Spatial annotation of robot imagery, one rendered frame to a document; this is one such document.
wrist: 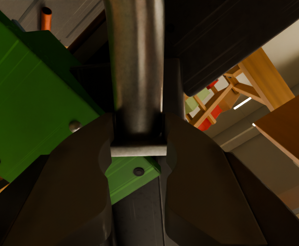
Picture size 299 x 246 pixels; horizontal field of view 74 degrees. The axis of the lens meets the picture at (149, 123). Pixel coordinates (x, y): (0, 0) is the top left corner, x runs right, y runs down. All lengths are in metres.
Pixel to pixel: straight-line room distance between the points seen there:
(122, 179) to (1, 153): 0.10
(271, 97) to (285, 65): 8.92
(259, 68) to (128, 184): 0.82
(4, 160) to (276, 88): 0.93
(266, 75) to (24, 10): 0.84
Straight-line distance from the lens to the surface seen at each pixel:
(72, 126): 0.16
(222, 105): 4.12
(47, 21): 0.59
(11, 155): 0.21
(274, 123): 0.68
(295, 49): 10.02
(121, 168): 0.18
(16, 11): 0.56
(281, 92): 0.99
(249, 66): 0.93
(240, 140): 7.70
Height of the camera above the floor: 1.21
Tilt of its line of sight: 6 degrees up
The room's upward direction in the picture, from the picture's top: 141 degrees clockwise
